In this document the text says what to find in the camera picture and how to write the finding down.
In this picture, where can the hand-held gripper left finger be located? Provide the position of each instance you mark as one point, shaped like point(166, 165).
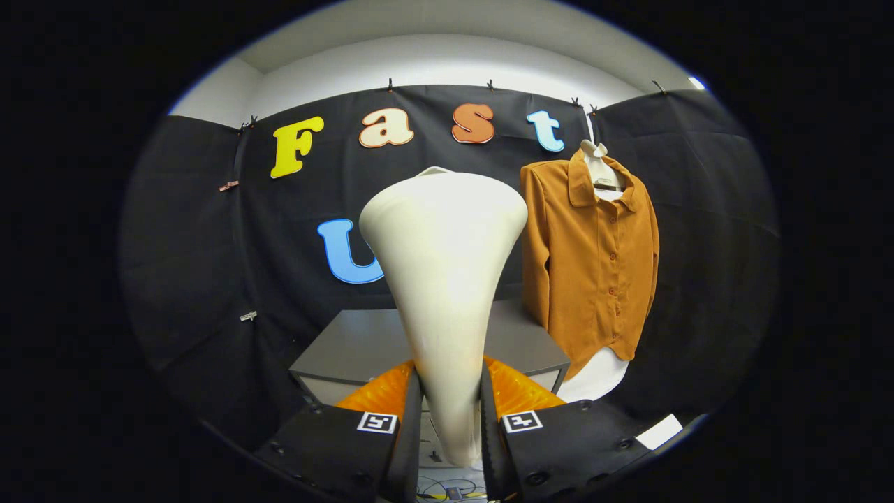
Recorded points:
point(407, 461)

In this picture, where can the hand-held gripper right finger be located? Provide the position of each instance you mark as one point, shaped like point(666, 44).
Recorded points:
point(494, 461)

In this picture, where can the orange button-up shirt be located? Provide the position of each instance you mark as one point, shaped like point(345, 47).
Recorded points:
point(587, 279)

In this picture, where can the grey cabinet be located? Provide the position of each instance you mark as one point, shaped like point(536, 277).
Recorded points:
point(349, 342)

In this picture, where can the white mannequin torso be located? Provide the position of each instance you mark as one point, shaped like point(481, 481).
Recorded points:
point(597, 377)

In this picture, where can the white paper sheet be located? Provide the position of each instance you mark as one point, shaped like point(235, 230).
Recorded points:
point(660, 432)

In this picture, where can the reddish clip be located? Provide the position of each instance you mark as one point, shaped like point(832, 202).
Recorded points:
point(228, 186)

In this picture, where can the row of black cloth clips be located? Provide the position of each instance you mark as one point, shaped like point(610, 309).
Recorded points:
point(390, 85)

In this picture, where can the small ceiling light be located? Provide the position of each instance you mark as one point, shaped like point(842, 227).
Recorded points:
point(697, 83)

